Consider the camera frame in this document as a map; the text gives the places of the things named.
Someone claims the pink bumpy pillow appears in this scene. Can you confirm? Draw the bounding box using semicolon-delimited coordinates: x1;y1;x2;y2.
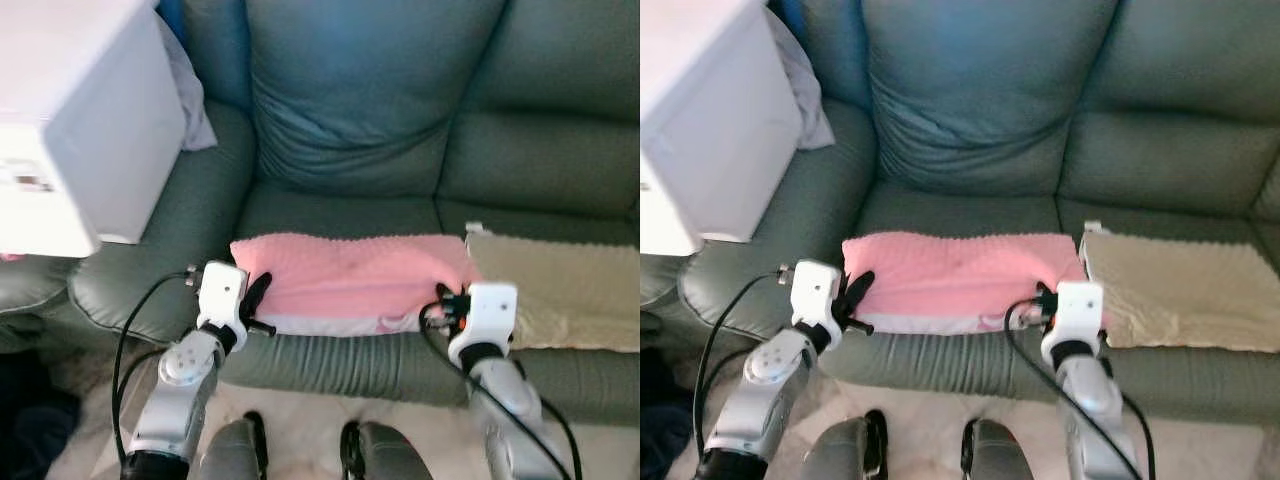
842;232;1089;336
230;233;483;338

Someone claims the beige bumpy pillow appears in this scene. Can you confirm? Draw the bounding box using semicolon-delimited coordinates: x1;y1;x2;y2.
1080;222;1280;353
465;225;641;353

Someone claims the green leather sofa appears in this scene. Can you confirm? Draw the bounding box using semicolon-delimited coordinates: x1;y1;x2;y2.
640;0;1280;429
0;0;641;429

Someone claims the silver left robot leg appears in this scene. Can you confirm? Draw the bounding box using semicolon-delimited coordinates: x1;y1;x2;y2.
200;410;269;480
800;408;889;480

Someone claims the silver robot leg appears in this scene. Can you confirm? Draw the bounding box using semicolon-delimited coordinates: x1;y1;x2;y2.
200;410;269;480
800;408;889;480
960;418;1036;480
340;420;436;480

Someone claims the silver right robot leg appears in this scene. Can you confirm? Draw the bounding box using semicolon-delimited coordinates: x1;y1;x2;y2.
960;418;1036;480
340;420;436;480

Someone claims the grey cloth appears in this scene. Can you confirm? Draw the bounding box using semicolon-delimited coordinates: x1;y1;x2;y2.
765;10;836;151
158;15;218;153

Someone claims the white box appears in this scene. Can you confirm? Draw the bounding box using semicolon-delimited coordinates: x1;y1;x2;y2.
640;0;804;257
0;0;188;259

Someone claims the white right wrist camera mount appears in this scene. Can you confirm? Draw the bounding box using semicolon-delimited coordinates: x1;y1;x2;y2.
1050;281;1105;346
462;283;519;346

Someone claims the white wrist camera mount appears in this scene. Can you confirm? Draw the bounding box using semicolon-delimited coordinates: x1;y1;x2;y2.
790;260;843;326
1050;281;1105;346
197;261;250;326
462;283;519;346

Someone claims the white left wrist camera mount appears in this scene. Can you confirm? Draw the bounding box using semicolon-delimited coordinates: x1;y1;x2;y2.
197;261;250;326
790;260;843;326

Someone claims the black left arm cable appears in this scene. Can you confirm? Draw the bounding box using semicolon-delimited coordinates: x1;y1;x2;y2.
112;270;201;461
693;268;796;456

